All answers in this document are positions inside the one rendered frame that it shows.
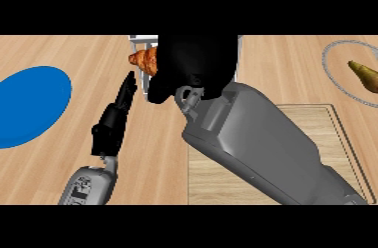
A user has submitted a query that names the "yellow-green pear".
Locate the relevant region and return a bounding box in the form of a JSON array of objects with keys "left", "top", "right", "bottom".
[{"left": 346, "top": 60, "right": 378, "bottom": 94}]

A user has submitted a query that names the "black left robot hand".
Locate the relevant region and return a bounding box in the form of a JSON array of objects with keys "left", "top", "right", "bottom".
[{"left": 90, "top": 70, "right": 138, "bottom": 157}]

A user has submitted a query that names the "blue plate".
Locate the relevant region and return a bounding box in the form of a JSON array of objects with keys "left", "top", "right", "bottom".
[{"left": 0, "top": 65, "right": 73, "bottom": 150}]

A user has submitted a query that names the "pale wooden cutting board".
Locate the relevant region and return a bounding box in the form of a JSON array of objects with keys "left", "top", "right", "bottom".
[{"left": 186, "top": 103, "right": 378, "bottom": 206}]

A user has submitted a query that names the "grey wire tiered basket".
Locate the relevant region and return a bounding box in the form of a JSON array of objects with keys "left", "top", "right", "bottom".
[{"left": 320, "top": 39, "right": 378, "bottom": 109}]

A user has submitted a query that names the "brown croissant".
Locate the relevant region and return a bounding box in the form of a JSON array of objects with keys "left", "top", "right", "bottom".
[{"left": 126, "top": 46, "right": 159, "bottom": 77}]

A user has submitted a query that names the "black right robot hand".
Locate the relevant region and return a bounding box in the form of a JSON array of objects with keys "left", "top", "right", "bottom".
[{"left": 146, "top": 35, "right": 239, "bottom": 105}]

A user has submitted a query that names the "white tray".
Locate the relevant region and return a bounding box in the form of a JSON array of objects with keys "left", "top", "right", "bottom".
[{"left": 128, "top": 35, "right": 243, "bottom": 96}]

